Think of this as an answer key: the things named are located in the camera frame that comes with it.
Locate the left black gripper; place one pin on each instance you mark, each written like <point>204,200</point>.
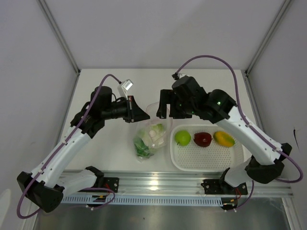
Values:
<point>135,113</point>

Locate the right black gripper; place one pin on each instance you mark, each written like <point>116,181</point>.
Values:
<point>168,96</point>

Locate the pale green cabbage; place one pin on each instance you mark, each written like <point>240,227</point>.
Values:
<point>153,136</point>

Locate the clear pink zip top bag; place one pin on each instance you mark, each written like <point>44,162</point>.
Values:
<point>151,110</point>

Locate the green lettuce leaf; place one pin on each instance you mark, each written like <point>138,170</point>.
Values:
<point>141,149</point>

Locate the green apple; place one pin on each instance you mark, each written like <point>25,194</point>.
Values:
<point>182,138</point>

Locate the red apple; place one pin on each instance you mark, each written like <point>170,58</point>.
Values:
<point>202,139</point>

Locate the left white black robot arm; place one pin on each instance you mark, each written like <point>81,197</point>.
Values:
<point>43,186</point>

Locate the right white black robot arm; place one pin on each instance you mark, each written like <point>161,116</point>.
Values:
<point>187,98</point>

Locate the white perforated plastic basket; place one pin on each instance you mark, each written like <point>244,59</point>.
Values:
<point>212,159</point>

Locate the yellow orange mango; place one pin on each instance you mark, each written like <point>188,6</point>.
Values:
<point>223,139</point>

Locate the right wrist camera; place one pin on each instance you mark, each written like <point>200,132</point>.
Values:
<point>177,76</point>

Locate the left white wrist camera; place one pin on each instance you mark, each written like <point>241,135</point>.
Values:
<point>123,88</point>

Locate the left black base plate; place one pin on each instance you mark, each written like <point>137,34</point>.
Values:
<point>110,185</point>

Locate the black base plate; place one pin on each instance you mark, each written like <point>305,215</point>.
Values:
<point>217,187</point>
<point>110,185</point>

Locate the aluminium mounting rail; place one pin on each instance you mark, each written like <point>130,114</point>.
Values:
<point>183,184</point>

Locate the white slotted cable duct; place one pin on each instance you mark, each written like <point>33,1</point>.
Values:
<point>89,199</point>

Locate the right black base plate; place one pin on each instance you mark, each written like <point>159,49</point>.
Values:
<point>217,187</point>

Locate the left aluminium frame post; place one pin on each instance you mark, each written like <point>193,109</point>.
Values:
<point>58,34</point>

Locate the aluminium frame post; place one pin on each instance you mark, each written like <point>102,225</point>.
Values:
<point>58,34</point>
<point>276,22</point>

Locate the right aluminium frame post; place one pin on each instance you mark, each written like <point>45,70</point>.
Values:
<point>276,22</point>

